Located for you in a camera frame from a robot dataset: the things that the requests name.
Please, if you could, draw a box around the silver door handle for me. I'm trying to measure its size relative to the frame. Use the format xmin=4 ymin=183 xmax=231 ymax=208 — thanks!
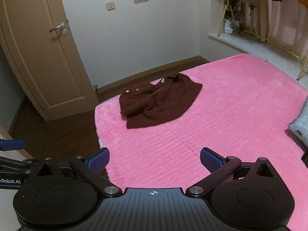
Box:
xmin=49 ymin=22 xmax=68 ymax=36

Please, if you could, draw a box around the grey knit pillow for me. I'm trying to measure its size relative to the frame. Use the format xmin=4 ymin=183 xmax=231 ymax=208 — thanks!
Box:
xmin=287 ymin=112 xmax=308 ymax=147

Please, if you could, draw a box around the white windowsill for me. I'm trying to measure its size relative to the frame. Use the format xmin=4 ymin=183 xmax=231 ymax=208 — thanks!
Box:
xmin=207 ymin=32 xmax=308 ymax=87

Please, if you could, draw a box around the brown knit sweater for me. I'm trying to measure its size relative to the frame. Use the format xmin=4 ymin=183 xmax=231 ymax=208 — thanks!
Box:
xmin=119 ymin=73 xmax=203 ymax=130

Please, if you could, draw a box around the beige wooden door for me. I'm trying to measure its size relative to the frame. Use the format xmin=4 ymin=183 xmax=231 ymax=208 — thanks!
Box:
xmin=0 ymin=0 xmax=100 ymax=122

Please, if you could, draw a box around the pink curtain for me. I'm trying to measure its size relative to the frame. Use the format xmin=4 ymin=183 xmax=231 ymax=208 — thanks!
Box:
xmin=243 ymin=0 xmax=308 ymax=58

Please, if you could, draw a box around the gold metal clothes rack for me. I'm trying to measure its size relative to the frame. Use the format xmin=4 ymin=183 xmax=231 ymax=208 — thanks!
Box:
xmin=217 ymin=0 xmax=308 ymax=81

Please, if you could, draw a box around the pink ribbed blanket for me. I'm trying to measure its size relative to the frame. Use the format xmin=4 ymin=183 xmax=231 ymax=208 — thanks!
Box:
xmin=95 ymin=53 xmax=308 ymax=231

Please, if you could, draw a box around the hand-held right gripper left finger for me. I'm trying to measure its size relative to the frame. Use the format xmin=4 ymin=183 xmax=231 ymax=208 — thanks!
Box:
xmin=26 ymin=147 xmax=123 ymax=198

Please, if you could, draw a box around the white bag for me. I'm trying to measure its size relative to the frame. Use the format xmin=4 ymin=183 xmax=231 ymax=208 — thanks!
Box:
xmin=224 ymin=16 xmax=235 ymax=34

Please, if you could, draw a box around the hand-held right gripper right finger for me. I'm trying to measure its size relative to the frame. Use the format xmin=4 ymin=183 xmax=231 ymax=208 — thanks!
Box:
xmin=186 ymin=147 xmax=280 ymax=198

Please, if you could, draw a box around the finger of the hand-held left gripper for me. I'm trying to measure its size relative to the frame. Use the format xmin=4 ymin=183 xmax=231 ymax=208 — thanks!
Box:
xmin=0 ymin=156 xmax=42 ymax=175
xmin=0 ymin=139 xmax=26 ymax=152

